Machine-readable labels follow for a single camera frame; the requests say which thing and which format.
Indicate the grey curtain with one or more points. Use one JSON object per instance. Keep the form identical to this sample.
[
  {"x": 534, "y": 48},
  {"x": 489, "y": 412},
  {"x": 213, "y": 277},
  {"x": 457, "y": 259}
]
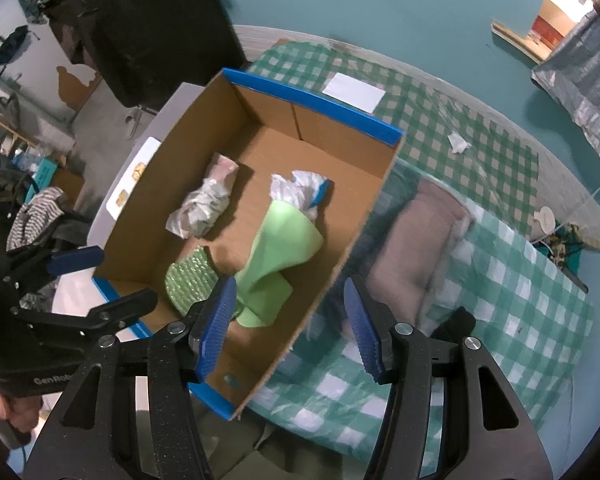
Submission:
[{"x": 590, "y": 90}]

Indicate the striped cloth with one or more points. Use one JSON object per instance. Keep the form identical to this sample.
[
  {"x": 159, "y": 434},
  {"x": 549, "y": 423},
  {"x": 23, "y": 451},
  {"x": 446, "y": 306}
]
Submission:
[{"x": 35, "y": 215}]

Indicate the white paper sheet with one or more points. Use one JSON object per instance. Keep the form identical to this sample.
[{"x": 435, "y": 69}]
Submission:
[{"x": 354, "y": 91}]

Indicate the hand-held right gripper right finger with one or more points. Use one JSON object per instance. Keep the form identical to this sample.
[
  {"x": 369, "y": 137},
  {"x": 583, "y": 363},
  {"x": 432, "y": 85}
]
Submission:
[{"x": 365, "y": 330}]

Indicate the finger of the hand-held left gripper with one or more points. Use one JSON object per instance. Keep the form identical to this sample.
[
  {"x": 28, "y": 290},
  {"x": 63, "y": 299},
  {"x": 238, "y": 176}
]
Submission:
[
  {"x": 75, "y": 261},
  {"x": 125, "y": 305}
]

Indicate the wooden window ledge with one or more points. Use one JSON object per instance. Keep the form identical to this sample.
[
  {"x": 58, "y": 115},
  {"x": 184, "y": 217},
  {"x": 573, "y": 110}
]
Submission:
[{"x": 517, "y": 40}]

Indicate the dark umbrella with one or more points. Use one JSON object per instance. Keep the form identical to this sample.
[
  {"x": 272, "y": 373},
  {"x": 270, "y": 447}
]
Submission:
[{"x": 12, "y": 45}]

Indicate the light green cloth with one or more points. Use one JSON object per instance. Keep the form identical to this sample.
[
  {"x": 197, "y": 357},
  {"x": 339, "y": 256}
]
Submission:
[{"x": 280, "y": 240}]

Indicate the blue cardboard box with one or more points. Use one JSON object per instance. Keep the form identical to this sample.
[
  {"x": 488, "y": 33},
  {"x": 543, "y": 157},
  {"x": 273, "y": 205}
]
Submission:
[{"x": 280, "y": 160}]

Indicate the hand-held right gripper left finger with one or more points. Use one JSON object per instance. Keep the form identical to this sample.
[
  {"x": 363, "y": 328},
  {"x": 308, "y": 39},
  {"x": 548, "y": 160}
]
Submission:
[{"x": 217, "y": 325}]

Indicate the white jug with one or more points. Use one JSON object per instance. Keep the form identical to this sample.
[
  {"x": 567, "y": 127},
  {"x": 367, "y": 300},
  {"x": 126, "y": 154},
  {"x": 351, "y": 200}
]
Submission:
[{"x": 547, "y": 219}]

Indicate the green bubble wrap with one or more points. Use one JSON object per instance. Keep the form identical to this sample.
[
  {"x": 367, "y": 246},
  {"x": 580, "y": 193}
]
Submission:
[{"x": 190, "y": 275}]

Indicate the teal box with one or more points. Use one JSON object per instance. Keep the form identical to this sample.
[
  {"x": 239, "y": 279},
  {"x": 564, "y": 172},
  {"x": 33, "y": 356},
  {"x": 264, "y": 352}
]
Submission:
[{"x": 45, "y": 175}]

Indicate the green beige checkered blanket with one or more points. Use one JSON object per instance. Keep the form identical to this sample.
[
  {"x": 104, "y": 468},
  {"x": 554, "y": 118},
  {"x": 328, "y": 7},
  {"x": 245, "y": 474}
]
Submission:
[{"x": 430, "y": 110}]

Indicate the black cloth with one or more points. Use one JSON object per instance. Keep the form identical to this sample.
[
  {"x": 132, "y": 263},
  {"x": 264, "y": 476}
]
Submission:
[{"x": 455, "y": 325}]

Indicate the white pink wrapper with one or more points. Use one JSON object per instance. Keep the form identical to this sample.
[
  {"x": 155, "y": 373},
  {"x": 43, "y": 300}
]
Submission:
[{"x": 205, "y": 200}]

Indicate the white plastic bag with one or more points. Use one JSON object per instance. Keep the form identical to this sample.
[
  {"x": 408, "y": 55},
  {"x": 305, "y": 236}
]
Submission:
[{"x": 300, "y": 187}]

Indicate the grey-brown folded cloth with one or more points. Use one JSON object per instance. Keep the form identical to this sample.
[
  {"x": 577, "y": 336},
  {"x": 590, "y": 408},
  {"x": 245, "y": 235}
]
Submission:
[{"x": 420, "y": 240}]

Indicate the crumpled white tissue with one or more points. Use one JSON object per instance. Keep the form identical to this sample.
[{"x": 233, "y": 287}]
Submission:
[{"x": 459, "y": 142}]

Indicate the hanging black clothes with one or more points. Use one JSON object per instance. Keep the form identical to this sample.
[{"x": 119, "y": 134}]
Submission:
[{"x": 155, "y": 35}]

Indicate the person's left hand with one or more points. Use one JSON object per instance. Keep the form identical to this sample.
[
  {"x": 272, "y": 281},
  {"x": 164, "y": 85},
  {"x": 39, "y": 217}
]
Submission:
[{"x": 10, "y": 410}]

